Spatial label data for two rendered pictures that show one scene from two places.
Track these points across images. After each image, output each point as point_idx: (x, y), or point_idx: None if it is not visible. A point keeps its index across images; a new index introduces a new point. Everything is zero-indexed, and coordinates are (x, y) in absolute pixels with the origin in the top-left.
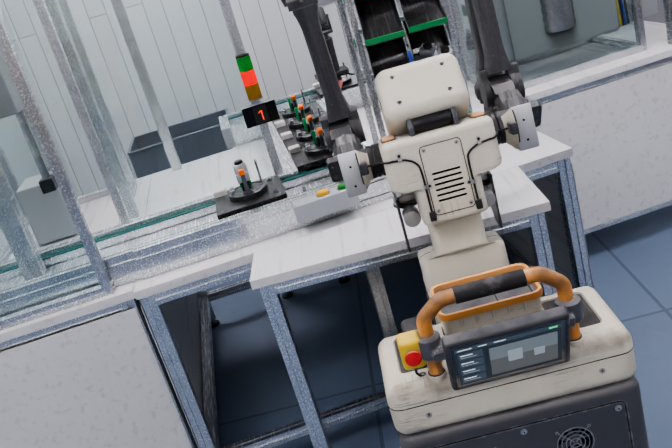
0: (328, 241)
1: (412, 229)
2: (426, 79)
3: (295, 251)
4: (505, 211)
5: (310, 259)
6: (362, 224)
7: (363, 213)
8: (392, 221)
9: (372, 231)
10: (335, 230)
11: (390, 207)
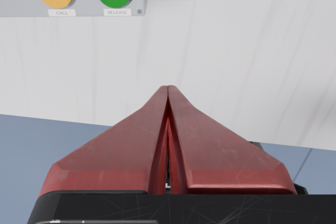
0: (70, 61)
1: (204, 113)
2: None
3: (9, 58)
4: (324, 145)
5: (41, 102)
6: (138, 36)
7: None
8: (188, 65)
9: (148, 77)
10: (85, 23)
11: None
